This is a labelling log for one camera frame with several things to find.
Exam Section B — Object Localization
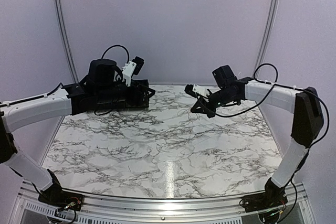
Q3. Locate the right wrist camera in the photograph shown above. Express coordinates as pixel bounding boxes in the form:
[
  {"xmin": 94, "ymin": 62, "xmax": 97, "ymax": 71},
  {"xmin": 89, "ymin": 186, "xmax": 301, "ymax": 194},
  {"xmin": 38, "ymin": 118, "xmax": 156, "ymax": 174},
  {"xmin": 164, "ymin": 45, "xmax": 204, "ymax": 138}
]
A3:
[{"xmin": 184, "ymin": 84, "xmax": 211, "ymax": 98}]

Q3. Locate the right aluminium corner post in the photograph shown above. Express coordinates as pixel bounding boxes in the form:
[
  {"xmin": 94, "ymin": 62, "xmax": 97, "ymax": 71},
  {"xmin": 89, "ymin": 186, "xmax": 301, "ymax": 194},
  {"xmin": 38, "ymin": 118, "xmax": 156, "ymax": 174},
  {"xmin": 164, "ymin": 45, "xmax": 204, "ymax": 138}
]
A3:
[{"xmin": 255, "ymin": 0, "xmax": 279, "ymax": 70}]

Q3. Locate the left aluminium corner post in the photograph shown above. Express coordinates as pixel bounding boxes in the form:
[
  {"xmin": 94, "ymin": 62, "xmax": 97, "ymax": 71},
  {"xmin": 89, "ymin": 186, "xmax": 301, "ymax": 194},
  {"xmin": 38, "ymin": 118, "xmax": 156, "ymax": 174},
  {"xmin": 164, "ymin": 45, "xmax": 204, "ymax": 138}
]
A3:
[{"xmin": 54, "ymin": 0, "xmax": 79, "ymax": 82}]

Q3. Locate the aluminium corner post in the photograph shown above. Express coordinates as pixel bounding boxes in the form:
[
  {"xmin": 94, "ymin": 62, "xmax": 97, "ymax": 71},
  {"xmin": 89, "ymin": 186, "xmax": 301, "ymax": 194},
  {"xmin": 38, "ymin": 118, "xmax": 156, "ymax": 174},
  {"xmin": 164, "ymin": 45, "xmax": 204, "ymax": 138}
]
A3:
[
  {"xmin": 54, "ymin": 0, "xmax": 79, "ymax": 82},
  {"xmin": 255, "ymin": 0, "xmax": 279, "ymax": 70}
]

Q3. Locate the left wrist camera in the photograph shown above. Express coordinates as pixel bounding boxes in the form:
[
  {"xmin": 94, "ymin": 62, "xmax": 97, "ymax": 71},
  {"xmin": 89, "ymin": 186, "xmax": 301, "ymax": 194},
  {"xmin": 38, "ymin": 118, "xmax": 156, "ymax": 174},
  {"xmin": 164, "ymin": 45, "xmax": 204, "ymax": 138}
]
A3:
[{"xmin": 122, "ymin": 56, "xmax": 144, "ymax": 87}]

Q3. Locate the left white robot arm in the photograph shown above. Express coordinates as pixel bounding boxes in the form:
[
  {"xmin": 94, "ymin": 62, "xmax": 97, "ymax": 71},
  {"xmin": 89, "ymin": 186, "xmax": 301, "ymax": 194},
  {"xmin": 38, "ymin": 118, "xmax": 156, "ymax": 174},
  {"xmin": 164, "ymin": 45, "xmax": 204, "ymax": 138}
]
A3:
[{"xmin": 1, "ymin": 57, "xmax": 155, "ymax": 206}]

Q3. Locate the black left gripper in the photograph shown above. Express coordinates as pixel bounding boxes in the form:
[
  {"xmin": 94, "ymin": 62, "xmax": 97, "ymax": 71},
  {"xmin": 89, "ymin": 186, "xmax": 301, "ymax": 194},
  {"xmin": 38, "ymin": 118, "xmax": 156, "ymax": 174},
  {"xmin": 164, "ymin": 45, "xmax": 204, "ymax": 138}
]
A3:
[{"xmin": 96, "ymin": 79, "xmax": 156, "ymax": 106}]

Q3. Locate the black compartment tray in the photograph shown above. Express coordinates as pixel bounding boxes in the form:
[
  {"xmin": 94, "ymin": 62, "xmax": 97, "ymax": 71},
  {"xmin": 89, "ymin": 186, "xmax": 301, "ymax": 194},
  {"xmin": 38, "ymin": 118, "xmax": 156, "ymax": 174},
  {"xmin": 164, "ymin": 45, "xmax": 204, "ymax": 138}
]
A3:
[{"xmin": 94, "ymin": 80, "xmax": 149, "ymax": 110}]

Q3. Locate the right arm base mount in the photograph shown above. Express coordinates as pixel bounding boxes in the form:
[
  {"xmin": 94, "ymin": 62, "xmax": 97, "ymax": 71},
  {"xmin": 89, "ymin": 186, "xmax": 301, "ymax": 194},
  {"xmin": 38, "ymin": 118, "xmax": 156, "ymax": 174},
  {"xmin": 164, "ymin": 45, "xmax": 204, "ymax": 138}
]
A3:
[{"xmin": 239, "ymin": 192, "xmax": 288, "ymax": 212}]

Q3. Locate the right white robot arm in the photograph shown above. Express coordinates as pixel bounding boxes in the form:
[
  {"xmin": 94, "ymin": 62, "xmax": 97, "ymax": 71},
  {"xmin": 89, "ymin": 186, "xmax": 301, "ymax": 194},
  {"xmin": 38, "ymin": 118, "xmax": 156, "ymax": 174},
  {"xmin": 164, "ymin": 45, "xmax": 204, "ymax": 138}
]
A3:
[{"xmin": 185, "ymin": 65, "xmax": 330, "ymax": 207}]

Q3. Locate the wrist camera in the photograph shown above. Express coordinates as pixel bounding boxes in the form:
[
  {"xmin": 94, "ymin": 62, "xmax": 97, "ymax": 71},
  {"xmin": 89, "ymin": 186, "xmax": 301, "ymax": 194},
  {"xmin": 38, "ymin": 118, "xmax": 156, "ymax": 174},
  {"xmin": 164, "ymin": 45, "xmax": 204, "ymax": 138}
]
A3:
[
  {"xmin": 184, "ymin": 84, "xmax": 211, "ymax": 98},
  {"xmin": 122, "ymin": 56, "xmax": 144, "ymax": 87}
]

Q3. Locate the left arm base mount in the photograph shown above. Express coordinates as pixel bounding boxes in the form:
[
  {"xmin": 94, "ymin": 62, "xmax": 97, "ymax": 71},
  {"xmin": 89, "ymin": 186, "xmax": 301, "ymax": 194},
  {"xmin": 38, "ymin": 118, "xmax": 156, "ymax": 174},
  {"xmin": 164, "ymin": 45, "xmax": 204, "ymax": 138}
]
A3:
[{"xmin": 38, "ymin": 190, "xmax": 83, "ymax": 211}]

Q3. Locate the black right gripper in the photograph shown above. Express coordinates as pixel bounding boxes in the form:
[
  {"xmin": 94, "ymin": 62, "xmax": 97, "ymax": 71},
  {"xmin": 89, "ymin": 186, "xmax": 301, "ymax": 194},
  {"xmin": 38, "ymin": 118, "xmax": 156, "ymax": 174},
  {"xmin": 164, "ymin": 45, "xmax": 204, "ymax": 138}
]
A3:
[{"xmin": 191, "ymin": 88, "xmax": 236, "ymax": 119}]

